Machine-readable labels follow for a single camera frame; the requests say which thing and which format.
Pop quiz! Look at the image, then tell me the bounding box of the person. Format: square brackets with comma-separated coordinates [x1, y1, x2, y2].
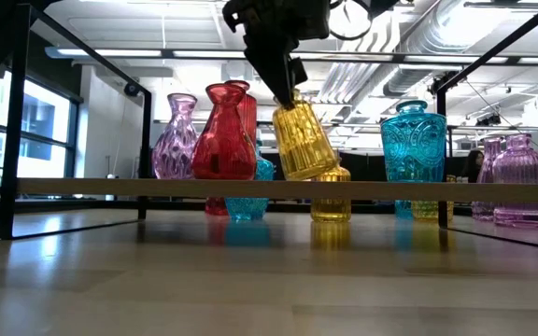
[460, 148, 486, 184]

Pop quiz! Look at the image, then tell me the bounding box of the tall yellow ribbed glass vase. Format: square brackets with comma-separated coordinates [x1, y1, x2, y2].
[271, 88, 339, 182]

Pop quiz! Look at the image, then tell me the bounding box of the tall purple faceted glass vase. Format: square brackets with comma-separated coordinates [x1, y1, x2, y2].
[470, 136, 506, 222]

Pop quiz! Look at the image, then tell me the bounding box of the purple dimpled flared glass vase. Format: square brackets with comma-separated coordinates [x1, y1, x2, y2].
[150, 92, 200, 181]

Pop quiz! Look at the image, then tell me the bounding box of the large blue embossed glass vase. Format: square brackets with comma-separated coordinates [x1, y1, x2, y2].
[379, 99, 447, 184]

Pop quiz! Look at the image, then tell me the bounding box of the wide purple ribbed glass jar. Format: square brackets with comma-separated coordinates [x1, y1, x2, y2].
[491, 133, 538, 230]

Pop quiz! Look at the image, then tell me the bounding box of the large window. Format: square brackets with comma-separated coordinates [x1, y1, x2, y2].
[0, 69, 81, 186]

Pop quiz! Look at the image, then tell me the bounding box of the small yellow checkered glass vase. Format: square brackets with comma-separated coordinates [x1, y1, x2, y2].
[309, 162, 353, 224]

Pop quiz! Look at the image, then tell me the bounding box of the yellow honeycomb glass vase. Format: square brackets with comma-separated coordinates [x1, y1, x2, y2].
[411, 175, 457, 221]

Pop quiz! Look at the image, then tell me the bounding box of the red flared cone glass vase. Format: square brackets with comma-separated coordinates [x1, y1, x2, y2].
[191, 82, 258, 181]

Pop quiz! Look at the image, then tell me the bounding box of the red ribbed cylinder glass vase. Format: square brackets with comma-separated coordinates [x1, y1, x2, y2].
[224, 79, 259, 150]

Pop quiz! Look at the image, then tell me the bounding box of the blue square patterned glass vase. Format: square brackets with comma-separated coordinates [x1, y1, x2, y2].
[224, 139, 276, 222]

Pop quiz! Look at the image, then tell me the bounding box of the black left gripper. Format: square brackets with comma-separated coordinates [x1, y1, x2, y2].
[221, 0, 331, 111]

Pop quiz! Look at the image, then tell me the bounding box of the wooden shelf with black frame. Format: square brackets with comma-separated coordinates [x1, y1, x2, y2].
[0, 0, 538, 256]

